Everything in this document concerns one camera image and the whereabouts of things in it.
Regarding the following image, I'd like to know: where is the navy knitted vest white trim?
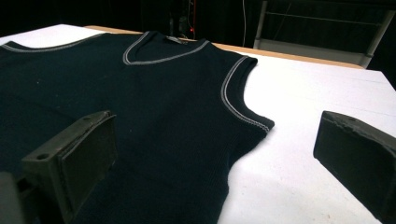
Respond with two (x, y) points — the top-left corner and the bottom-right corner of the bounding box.
(0, 30), (276, 224)

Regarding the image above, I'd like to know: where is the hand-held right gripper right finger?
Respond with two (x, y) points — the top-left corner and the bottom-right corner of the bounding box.
(312, 110), (396, 224)

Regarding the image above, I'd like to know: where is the white metal stand frame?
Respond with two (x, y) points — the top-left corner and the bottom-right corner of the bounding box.
(253, 0), (396, 69)

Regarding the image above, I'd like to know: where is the thin white cable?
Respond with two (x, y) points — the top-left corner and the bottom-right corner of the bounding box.
(242, 0), (248, 48)

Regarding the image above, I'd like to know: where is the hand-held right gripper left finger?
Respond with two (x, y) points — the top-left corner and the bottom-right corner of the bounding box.
(17, 109), (120, 224)

